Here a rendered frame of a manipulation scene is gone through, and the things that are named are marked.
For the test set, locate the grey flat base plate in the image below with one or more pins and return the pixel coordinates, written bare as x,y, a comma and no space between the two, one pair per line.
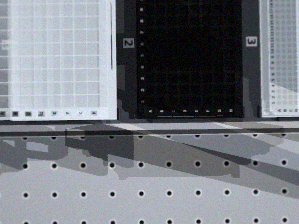
172,179

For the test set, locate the black well plate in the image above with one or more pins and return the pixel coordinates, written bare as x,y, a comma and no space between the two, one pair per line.
172,85

